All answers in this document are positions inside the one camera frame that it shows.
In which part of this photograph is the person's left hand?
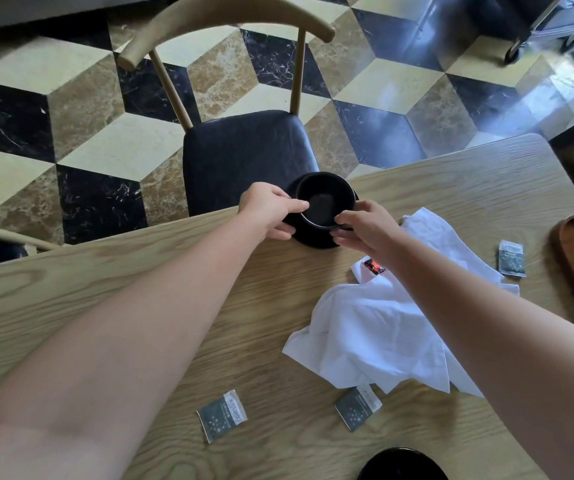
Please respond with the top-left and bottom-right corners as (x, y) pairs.
(237, 182), (310, 241)

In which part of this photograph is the person's right hand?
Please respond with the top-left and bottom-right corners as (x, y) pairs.
(330, 199), (407, 263)

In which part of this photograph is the black cup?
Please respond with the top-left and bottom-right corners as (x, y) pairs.
(295, 172), (357, 231)

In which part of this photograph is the black saucer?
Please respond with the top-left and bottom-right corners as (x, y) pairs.
(282, 174), (360, 249)

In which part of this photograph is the person's right forearm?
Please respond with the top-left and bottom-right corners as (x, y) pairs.
(385, 235), (574, 480)

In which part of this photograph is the person's left forearm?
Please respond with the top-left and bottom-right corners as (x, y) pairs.
(0, 211), (268, 480)

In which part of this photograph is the wooden chair with black seat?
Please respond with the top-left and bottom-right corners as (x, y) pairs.
(117, 0), (336, 216)

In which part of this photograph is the white cloth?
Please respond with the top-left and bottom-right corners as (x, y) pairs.
(282, 207), (520, 398)

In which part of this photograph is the grey sachet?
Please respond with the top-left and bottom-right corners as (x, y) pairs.
(196, 390), (249, 444)
(335, 385), (383, 432)
(498, 240), (526, 278)

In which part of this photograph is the black round dish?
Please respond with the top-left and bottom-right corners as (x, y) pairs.
(357, 447), (449, 480)

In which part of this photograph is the metal trolley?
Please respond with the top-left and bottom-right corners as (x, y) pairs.
(504, 0), (574, 65)

